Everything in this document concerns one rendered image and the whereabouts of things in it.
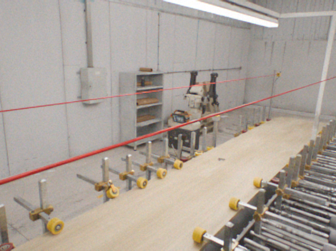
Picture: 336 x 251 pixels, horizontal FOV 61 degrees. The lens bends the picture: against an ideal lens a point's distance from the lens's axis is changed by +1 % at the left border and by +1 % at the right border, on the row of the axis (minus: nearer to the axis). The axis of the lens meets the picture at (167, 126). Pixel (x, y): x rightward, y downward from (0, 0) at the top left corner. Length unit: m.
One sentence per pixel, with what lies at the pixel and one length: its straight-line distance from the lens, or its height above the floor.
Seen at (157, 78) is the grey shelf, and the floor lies 1.39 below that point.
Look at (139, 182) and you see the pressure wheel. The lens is 2.28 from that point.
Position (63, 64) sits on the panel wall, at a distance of 5.01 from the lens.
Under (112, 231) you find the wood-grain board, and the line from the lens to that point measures 1.85.
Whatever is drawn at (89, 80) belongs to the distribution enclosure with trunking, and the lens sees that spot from 5.03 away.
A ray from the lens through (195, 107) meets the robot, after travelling 5.06.
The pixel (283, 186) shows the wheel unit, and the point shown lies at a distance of 2.40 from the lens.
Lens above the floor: 1.96
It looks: 15 degrees down
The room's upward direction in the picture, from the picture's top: 2 degrees clockwise
